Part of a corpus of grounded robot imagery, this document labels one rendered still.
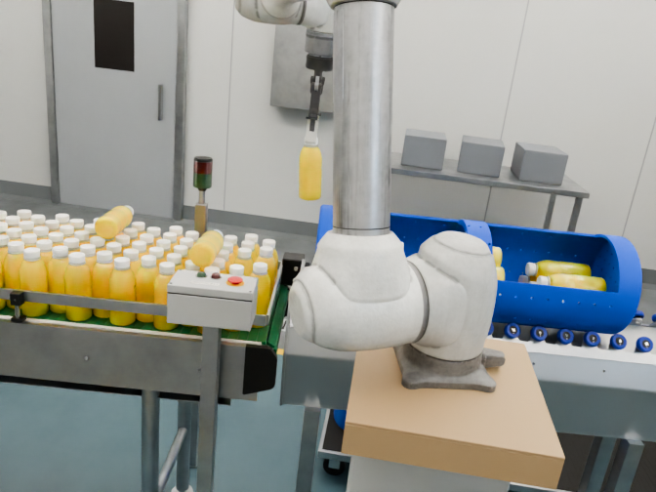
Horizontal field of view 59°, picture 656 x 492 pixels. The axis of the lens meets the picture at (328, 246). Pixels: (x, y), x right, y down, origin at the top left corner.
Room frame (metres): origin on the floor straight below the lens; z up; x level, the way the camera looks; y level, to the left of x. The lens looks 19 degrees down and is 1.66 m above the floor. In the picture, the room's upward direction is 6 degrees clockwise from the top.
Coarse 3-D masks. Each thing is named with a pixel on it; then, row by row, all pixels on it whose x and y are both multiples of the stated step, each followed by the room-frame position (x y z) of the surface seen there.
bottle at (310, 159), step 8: (304, 144) 1.66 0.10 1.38; (304, 152) 1.64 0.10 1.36; (312, 152) 1.64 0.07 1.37; (320, 152) 1.66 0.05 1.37; (304, 160) 1.64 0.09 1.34; (312, 160) 1.63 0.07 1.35; (320, 160) 1.65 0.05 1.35; (304, 168) 1.64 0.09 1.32; (312, 168) 1.63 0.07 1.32; (320, 168) 1.65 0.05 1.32; (304, 176) 1.64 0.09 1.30; (312, 176) 1.64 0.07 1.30; (320, 176) 1.66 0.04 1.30; (304, 184) 1.64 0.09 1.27; (312, 184) 1.64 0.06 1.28; (320, 184) 1.66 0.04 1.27; (304, 192) 1.64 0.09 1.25; (312, 192) 1.64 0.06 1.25; (320, 192) 1.66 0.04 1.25; (312, 200) 1.65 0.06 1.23
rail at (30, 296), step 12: (0, 288) 1.35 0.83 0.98; (24, 300) 1.35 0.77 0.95; (36, 300) 1.35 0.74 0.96; (48, 300) 1.35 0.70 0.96; (60, 300) 1.35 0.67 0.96; (72, 300) 1.36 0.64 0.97; (84, 300) 1.36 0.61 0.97; (96, 300) 1.36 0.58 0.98; (108, 300) 1.36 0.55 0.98; (120, 300) 1.36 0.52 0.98; (144, 312) 1.36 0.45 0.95; (156, 312) 1.36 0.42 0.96; (264, 324) 1.36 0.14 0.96
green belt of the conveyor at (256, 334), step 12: (0, 312) 1.37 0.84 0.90; (12, 312) 1.38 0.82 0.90; (48, 312) 1.40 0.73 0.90; (276, 312) 1.56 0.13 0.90; (96, 324) 1.36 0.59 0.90; (108, 324) 1.37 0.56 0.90; (132, 324) 1.39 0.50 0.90; (144, 324) 1.40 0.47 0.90; (180, 324) 1.42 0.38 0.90; (276, 324) 1.49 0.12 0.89; (228, 336) 1.38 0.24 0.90; (240, 336) 1.39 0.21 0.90; (252, 336) 1.40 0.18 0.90; (264, 336) 1.40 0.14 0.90; (276, 336) 1.43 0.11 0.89; (276, 348) 1.38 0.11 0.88
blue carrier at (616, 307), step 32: (320, 224) 1.49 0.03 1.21; (416, 224) 1.68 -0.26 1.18; (448, 224) 1.66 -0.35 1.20; (480, 224) 1.57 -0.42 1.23; (512, 256) 1.72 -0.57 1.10; (544, 256) 1.72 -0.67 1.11; (576, 256) 1.72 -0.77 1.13; (608, 256) 1.65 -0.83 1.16; (512, 288) 1.44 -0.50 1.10; (544, 288) 1.44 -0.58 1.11; (576, 288) 1.45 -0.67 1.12; (608, 288) 1.60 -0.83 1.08; (640, 288) 1.45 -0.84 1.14; (512, 320) 1.48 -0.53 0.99; (544, 320) 1.47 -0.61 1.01; (576, 320) 1.46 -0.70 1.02; (608, 320) 1.45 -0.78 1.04
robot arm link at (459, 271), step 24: (432, 240) 1.02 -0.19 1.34; (456, 240) 1.01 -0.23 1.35; (480, 240) 1.04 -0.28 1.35; (432, 264) 0.98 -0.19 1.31; (456, 264) 0.96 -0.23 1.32; (480, 264) 0.97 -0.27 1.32; (432, 288) 0.94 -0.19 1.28; (456, 288) 0.95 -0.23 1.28; (480, 288) 0.96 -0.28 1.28; (432, 312) 0.93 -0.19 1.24; (456, 312) 0.94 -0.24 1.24; (480, 312) 0.96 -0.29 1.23; (432, 336) 0.94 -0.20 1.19; (456, 336) 0.95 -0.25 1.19; (480, 336) 0.98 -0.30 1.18; (456, 360) 0.96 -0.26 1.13
